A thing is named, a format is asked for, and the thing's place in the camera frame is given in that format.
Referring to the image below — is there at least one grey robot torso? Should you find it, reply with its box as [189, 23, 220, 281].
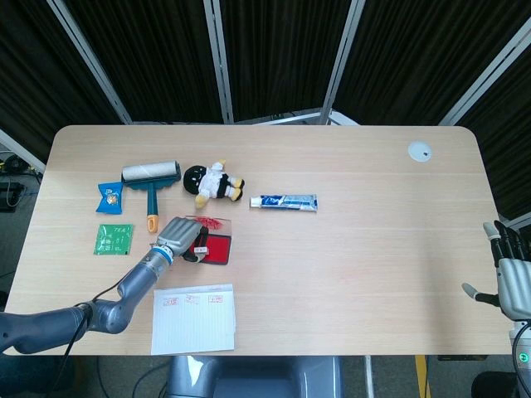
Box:
[165, 355, 345, 398]

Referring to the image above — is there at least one black power strip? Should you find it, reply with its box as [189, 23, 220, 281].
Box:
[0, 181, 27, 213]

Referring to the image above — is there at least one grey metal partition post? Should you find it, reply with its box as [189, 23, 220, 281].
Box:
[439, 16, 531, 125]
[202, 0, 236, 124]
[46, 0, 134, 124]
[0, 128, 46, 173]
[319, 0, 366, 124]

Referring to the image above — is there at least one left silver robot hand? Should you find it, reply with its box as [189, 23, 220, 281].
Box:
[153, 216, 209, 265]

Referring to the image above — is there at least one green tea packet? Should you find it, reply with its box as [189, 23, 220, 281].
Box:
[93, 223, 136, 256]

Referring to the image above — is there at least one white lined notepad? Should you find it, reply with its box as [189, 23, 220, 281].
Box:
[150, 284, 237, 357]

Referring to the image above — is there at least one blue snack packet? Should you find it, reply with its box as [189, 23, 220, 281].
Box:
[95, 182, 125, 216]

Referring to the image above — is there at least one red ink pad clear lid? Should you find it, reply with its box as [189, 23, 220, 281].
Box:
[182, 214, 233, 266]

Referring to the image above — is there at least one white round cable grommet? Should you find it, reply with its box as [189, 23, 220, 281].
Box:
[407, 141, 433, 163]

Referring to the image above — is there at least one black white plush doll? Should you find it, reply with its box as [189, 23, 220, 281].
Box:
[183, 158, 246, 210]

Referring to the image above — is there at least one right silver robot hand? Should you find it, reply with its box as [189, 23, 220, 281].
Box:
[461, 220, 531, 323]

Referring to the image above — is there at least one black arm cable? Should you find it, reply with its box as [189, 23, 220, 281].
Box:
[53, 284, 125, 398]

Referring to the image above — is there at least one teal lint roller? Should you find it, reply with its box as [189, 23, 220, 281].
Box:
[120, 159, 183, 233]

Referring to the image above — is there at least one blue white toothpaste tube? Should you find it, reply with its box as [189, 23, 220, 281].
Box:
[249, 193, 319, 213]

